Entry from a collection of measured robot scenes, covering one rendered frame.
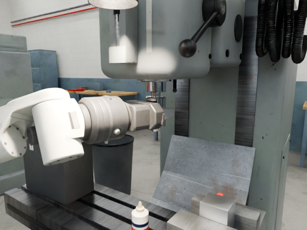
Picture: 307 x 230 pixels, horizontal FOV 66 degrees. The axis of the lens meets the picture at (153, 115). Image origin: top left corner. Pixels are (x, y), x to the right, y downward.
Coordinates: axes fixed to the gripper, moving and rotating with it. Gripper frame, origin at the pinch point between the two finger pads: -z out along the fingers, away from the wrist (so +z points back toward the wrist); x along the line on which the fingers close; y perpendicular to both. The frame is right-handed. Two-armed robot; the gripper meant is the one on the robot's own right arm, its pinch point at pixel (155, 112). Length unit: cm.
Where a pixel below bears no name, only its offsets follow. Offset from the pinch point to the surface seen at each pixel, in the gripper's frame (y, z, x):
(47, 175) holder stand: 23.7, 14.0, 35.8
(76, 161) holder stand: 18.9, 7.3, 29.2
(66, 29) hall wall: -139, -262, 676
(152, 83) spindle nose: -6.7, 2.1, -1.2
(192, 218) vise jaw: 20.6, 1.0, -12.8
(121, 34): -15.7, 12.2, -4.0
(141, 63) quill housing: -10.8, 8.2, -4.7
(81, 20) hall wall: -156, -278, 612
